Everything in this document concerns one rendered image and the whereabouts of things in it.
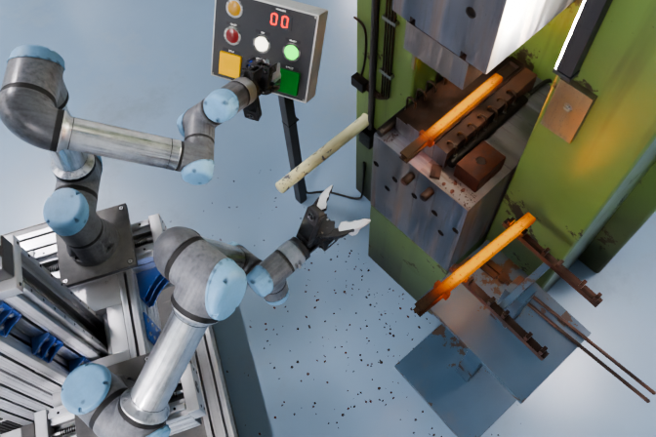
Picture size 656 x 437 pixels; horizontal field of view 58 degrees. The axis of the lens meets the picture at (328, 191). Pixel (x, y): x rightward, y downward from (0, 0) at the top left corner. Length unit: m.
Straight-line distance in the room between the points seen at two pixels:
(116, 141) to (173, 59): 2.06
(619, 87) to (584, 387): 1.48
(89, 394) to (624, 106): 1.35
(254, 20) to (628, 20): 1.04
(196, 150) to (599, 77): 0.93
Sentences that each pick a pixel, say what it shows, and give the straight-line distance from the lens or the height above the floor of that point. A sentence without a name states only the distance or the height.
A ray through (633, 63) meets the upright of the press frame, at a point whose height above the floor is 1.48.
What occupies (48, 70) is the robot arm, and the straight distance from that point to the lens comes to 1.50.
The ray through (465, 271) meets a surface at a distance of 1.60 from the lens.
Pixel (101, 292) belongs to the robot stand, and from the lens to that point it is 1.97.
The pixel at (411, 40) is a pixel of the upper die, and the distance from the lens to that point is 1.56.
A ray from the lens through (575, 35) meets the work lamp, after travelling 1.38.
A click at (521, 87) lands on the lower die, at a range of 1.94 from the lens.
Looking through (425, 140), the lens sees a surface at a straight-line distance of 1.74.
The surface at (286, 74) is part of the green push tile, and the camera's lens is 1.87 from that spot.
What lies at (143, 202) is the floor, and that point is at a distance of 2.95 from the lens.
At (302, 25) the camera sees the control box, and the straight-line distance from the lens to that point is 1.81.
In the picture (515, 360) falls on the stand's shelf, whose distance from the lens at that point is 1.84.
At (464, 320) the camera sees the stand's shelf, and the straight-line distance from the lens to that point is 1.84.
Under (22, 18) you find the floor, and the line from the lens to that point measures 4.04.
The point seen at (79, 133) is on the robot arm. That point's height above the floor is 1.37.
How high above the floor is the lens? 2.42
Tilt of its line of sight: 59 degrees down
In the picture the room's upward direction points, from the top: 4 degrees counter-clockwise
